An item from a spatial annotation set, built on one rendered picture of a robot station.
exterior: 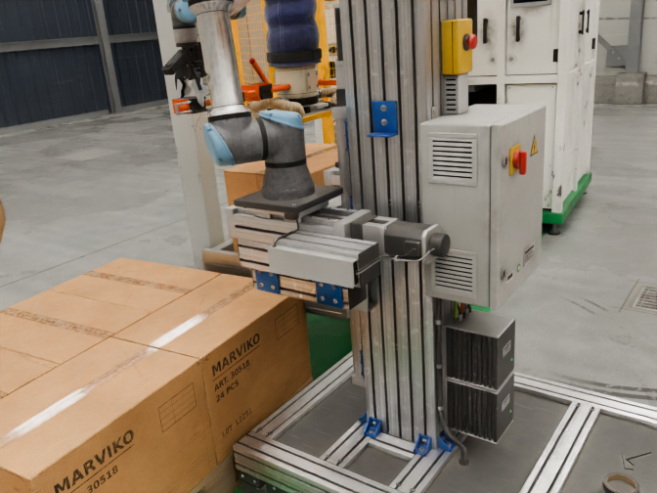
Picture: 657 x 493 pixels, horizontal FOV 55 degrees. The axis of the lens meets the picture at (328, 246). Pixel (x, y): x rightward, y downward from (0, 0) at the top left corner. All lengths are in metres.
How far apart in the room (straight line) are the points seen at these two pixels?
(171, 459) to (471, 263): 1.05
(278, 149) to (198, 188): 1.98
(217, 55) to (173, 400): 0.99
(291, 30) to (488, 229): 1.31
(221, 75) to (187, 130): 1.93
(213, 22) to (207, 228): 2.13
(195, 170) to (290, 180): 1.95
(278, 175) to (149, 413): 0.76
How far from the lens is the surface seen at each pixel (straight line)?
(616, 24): 10.89
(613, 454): 2.15
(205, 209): 3.67
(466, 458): 2.04
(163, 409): 1.94
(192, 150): 3.62
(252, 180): 2.54
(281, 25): 2.60
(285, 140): 1.70
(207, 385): 2.06
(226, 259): 2.69
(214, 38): 1.71
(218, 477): 2.24
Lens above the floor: 1.48
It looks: 19 degrees down
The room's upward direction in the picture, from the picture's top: 5 degrees counter-clockwise
